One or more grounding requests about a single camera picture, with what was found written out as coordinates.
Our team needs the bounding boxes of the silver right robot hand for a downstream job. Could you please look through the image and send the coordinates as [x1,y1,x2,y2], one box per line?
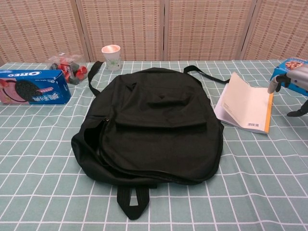
[268,66,308,117]

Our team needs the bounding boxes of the white book orange spine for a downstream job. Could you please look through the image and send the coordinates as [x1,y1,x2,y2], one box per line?
[213,71,274,135]

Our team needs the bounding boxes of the black fabric backpack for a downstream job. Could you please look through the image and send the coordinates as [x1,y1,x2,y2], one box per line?
[71,61,238,214]

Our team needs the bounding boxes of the blue chocolate chip cookie box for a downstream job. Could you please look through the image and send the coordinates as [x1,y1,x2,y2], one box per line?
[269,57,308,96]

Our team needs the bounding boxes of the woven bamboo screen panel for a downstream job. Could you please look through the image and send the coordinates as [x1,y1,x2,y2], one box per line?
[165,0,260,61]
[240,0,308,61]
[0,0,84,64]
[76,0,167,62]

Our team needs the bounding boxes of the green checked tablecloth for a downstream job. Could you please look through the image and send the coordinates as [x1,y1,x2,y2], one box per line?
[0,59,308,231]

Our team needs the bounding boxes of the white paper cup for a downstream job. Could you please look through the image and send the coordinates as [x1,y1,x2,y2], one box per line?
[101,45,121,71]

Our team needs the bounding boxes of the clear bag of snacks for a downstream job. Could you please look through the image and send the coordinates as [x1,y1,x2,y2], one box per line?
[47,53,89,85]

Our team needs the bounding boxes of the blue Oreo cookie box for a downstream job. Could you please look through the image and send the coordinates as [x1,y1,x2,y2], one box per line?
[0,69,71,106]

